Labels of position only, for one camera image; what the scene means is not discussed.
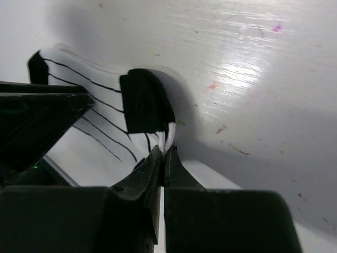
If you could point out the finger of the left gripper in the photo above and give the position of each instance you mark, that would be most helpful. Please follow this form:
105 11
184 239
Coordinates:
33 118

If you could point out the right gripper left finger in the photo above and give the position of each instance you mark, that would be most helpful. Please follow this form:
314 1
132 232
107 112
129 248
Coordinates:
120 218

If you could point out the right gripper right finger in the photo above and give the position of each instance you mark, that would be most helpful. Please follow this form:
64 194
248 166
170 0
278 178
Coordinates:
198 219

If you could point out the white black striped sock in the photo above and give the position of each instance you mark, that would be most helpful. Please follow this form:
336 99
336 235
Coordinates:
130 117

